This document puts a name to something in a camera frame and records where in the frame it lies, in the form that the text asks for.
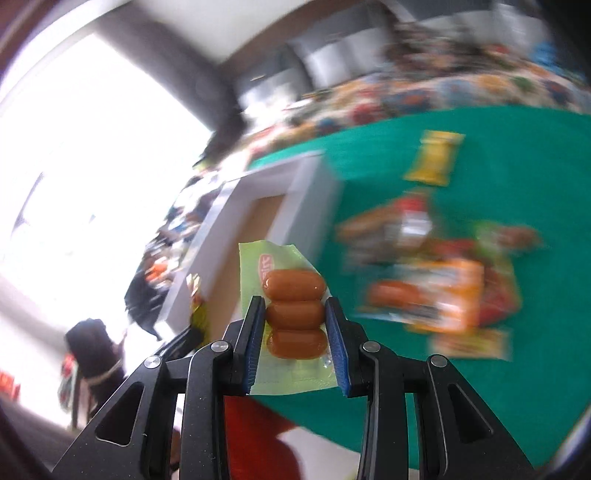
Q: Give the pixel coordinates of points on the white cardboard box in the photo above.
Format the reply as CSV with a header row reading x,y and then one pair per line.
x,y
304,184

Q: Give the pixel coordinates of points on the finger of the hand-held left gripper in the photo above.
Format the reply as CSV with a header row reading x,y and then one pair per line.
x,y
184,344

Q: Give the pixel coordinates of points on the grey two-tone pillow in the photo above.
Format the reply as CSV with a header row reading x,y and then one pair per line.
x,y
263,92
341,60

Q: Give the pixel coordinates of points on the yellow red snack packet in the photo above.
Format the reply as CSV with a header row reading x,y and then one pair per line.
x,y
471,344

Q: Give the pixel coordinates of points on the small yellow crinkled snack packet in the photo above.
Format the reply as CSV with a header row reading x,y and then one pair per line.
x,y
197,309

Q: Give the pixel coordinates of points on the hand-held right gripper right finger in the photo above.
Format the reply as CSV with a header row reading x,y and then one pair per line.
x,y
336,350

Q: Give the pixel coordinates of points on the long brown sausage packet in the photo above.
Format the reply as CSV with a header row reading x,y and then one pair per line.
x,y
392,224

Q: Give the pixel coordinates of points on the red cloth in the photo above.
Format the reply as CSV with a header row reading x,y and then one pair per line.
x,y
254,438

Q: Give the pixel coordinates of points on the dark cloth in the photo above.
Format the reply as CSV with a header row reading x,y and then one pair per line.
x,y
147,300

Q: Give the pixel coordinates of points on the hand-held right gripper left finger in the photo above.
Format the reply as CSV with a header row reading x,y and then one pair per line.
x,y
251,355

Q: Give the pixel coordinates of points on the colourful floral bed sheet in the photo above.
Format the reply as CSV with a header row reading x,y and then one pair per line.
x,y
415,99

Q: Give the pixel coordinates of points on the long yellow snack packet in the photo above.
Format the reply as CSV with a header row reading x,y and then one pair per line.
x,y
434,157

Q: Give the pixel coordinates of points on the dark object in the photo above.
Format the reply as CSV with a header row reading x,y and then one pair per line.
x,y
94,355

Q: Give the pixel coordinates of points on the mini sausages clear green packet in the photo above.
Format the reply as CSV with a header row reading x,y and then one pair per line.
x,y
295,286

